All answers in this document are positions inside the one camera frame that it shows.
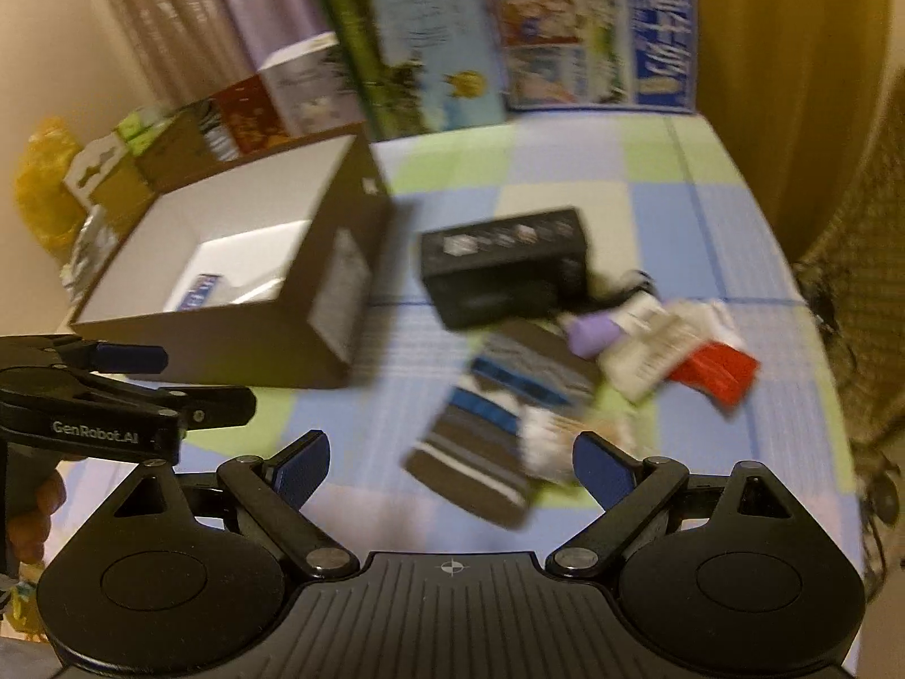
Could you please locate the blue small packet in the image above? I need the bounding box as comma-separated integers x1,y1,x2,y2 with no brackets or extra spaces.
171,270,233,313

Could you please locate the black coiled cable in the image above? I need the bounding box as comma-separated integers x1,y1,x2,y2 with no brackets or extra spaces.
592,269,660,313

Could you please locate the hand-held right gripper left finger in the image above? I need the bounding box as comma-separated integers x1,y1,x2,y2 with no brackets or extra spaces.
109,430,361,577

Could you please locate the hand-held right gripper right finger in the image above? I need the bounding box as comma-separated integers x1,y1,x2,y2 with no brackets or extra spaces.
544,430,794,577

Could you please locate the white printed packet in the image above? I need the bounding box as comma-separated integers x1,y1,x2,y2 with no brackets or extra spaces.
600,295,712,406

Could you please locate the purple striped curtain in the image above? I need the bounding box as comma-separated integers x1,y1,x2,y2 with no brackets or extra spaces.
71,0,496,107

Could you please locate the white and kraft box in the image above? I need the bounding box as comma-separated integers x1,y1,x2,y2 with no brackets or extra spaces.
62,129,155,214

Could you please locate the silver foil bag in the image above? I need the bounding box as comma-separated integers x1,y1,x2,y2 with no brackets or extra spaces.
58,207,120,302

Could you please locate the green blue milk carton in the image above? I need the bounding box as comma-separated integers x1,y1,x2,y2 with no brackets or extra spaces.
317,0,508,144

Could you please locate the checked bed sheet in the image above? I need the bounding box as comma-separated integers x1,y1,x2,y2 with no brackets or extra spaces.
60,111,874,655

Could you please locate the pile of foil wrappers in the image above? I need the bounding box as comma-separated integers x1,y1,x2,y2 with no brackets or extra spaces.
0,566,47,644

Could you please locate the white gift box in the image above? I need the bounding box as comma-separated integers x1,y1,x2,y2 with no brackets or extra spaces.
256,34,370,141

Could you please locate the yellow plastic bag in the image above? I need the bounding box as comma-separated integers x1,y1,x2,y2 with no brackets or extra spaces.
14,115,89,257

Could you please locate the purple small packet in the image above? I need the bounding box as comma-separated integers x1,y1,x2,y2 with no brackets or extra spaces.
567,310,624,363

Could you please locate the brown kraft box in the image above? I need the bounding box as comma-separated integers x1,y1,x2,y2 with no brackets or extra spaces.
134,102,231,194

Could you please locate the brown woven cloth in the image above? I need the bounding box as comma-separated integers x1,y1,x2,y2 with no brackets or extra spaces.
790,120,905,454

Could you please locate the red snack packet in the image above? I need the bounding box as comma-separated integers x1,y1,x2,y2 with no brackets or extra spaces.
668,339,762,412

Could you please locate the red patterned box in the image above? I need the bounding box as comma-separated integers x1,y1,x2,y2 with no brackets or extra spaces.
212,74,292,158

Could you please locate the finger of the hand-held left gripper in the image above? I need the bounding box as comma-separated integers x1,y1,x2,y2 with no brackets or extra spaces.
85,375,257,434
0,334,169,386

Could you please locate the blue cartoon printed carton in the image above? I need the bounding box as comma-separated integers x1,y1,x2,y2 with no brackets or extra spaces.
486,0,703,115

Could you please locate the yellow curtain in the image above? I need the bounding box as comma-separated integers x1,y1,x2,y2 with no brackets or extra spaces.
650,0,902,266

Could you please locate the brown cardboard box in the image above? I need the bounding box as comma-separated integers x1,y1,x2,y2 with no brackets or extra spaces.
69,133,391,392

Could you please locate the black rectangular box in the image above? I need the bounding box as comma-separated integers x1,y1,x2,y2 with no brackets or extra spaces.
419,207,589,331

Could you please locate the green small box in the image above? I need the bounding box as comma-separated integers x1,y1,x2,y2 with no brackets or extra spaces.
115,105,174,158

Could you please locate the person's left hand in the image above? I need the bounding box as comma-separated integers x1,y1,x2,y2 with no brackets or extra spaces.
8,470,68,567

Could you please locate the brown blue striped packet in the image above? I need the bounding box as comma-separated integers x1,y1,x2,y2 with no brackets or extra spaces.
402,317,604,530

